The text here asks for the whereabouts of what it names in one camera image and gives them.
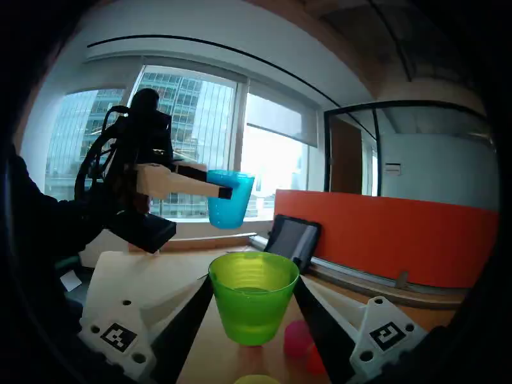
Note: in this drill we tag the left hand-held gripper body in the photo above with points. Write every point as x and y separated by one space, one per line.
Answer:
140 136

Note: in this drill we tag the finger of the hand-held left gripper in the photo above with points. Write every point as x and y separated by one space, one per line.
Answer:
190 168
160 182

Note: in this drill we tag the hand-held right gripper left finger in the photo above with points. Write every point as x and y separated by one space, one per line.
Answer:
116 296

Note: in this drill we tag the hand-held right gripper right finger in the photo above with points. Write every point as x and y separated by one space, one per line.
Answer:
380 320

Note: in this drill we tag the blue plastic cup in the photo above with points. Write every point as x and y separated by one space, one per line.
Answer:
230 208

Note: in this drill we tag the green plastic cup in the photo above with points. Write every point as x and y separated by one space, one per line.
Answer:
252 308

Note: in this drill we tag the person's left forearm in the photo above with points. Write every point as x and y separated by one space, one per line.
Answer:
52 216

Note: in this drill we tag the red plastic cup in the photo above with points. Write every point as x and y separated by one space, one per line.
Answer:
315 360

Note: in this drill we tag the red desk screen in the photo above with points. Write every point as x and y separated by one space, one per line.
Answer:
392 236

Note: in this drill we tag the pink plastic cup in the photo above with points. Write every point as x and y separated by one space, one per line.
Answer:
297 338

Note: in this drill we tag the black tablet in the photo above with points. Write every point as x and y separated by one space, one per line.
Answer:
292 240

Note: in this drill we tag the yellow plastic cup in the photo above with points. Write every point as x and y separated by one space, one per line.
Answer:
256 380

